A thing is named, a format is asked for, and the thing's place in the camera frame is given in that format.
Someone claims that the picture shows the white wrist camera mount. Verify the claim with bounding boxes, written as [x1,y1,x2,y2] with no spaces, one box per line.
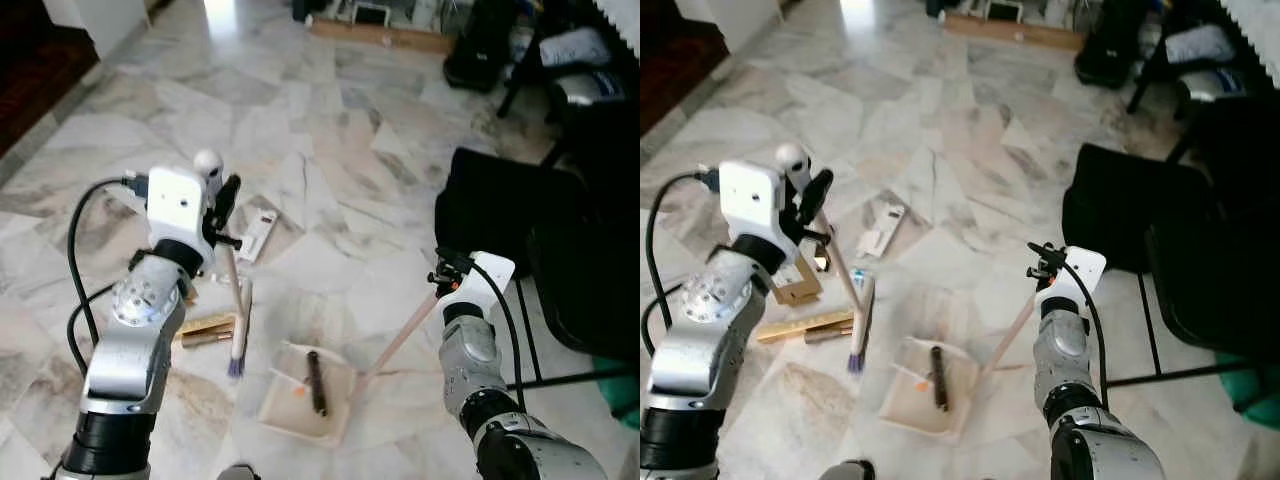
[1048,246,1108,316]
[718,160,784,241]
[146,166,213,249]
[452,251,517,319]

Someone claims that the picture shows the black folding chair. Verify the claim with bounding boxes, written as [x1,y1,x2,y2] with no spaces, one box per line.
[1105,100,1280,391]
[500,110,641,393]

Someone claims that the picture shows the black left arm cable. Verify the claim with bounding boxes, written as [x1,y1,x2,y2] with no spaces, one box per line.
[65,283,119,378]
[645,172,723,356]
[67,177,151,348]

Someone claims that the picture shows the silver wrapped package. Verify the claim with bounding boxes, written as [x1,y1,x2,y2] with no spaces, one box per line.
[1180,68,1249,101]
[560,72,626,106]

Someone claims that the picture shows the dark brown stick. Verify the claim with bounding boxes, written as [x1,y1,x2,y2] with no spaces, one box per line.
[930,345,949,411]
[305,350,329,417]

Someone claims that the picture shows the white pleated curtain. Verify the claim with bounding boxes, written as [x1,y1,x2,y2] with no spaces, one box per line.
[1220,0,1280,61]

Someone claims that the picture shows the black wheeled bag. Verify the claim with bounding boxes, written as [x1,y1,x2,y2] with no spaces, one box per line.
[1075,0,1151,89]
[445,0,521,93]

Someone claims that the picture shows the beige broom blue bristles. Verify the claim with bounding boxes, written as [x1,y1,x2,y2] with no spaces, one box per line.
[193,150,253,379]
[775,142,879,375]

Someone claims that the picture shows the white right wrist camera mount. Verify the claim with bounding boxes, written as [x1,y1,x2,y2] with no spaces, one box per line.
[1048,246,1108,316]
[452,251,517,319]

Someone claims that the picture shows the yellow wooden strip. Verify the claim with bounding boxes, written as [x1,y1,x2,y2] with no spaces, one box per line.
[180,312,237,341]
[757,310,856,344]

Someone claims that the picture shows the long cardboard box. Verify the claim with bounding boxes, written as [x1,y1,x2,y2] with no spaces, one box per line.
[308,18,456,54]
[945,12,1086,51]

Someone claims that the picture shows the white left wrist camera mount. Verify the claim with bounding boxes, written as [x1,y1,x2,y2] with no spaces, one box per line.
[718,160,784,241]
[146,166,213,249]

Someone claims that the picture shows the white blue package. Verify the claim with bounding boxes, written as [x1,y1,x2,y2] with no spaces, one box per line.
[540,28,613,69]
[1165,25,1236,63]

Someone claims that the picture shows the black table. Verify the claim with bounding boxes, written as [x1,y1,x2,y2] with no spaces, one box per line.
[1128,10,1271,116]
[497,20,641,126]

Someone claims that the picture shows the black soft bag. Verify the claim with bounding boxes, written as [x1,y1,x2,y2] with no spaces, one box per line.
[1062,143,1216,271]
[435,147,586,276]

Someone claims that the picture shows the green plastic container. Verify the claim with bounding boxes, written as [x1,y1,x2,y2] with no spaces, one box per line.
[592,355,641,421]
[1215,350,1280,431]

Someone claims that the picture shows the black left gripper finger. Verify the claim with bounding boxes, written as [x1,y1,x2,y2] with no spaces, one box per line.
[800,168,835,227]
[213,174,243,229]

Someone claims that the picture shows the beige long-handled dustpan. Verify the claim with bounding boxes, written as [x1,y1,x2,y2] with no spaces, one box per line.
[258,292,443,448]
[880,290,1043,441]

